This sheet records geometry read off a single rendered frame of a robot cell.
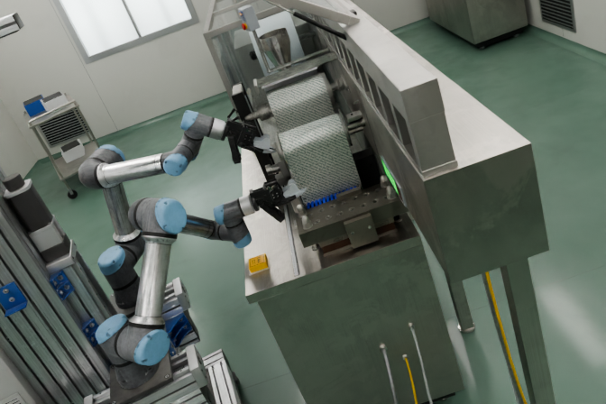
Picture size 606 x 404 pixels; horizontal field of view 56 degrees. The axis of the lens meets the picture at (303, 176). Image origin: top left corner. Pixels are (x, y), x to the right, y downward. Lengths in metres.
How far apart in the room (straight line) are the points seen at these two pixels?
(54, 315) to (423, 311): 1.33
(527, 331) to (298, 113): 1.18
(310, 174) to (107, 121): 6.17
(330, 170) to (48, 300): 1.10
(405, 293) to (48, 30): 6.52
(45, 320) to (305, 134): 1.12
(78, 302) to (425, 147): 1.43
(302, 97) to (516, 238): 1.15
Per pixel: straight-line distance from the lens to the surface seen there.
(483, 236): 1.41
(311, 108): 2.31
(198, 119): 2.12
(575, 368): 2.77
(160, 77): 7.83
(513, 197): 1.39
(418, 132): 1.25
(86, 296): 2.23
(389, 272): 2.12
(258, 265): 2.17
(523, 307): 1.68
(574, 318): 2.96
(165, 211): 1.90
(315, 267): 2.08
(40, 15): 7.97
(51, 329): 2.23
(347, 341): 2.28
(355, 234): 2.05
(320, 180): 2.17
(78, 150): 6.98
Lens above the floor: 2.08
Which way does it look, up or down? 26 degrees down
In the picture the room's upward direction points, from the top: 21 degrees counter-clockwise
